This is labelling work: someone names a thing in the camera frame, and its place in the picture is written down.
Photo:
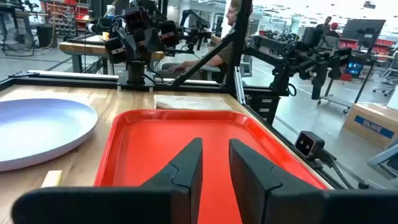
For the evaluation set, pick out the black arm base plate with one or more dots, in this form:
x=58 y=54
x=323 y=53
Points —
x=124 y=81

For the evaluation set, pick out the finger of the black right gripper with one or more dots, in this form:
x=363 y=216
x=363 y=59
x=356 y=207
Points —
x=153 y=40
x=127 y=43

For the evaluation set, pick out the black drawer unit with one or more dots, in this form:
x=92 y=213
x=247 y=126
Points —
x=264 y=109

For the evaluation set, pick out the cardboard box blue label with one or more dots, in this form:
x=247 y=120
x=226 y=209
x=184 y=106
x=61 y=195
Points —
x=370 y=124

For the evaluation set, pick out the lavender round plate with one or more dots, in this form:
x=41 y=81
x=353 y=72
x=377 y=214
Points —
x=40 y=130

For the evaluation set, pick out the red plastic tray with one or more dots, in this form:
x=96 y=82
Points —
x=155 y=146

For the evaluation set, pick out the black floor fan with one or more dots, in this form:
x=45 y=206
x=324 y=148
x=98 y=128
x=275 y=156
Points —
x=15 y=34

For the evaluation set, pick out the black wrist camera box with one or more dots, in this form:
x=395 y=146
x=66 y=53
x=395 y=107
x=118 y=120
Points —
x=135 y=18

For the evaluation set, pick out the beige napkin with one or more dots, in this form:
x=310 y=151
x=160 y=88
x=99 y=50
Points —
x=192 y=102

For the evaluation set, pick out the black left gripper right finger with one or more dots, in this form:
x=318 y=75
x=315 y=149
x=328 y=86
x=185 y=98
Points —
x=248 y=174

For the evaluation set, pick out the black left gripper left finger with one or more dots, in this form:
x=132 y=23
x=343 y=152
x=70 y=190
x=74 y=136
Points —
x=186 y=174

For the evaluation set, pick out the person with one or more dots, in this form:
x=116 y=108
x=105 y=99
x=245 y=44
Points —
x=325 y=25
x=334 y=31
x=222 y=56

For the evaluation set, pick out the black monitor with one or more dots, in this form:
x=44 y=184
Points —
x=363 y=31

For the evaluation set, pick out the wooden background table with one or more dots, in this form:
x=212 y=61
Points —
x=81 y=48

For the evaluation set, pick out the shelf with red bins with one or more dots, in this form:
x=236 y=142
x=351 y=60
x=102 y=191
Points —
x=66 y=15

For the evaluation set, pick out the black background robot arm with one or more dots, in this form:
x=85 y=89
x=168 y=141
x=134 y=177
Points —
x=295 y=59
x=194 y=31

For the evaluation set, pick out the small blue-lit screen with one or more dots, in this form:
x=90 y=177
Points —
x=354 y=68

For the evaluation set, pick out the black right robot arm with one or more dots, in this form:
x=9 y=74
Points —
x=136 y=71

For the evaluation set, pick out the black table-level camera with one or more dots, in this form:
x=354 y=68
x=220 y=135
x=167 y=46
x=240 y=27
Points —
x=308 y=144

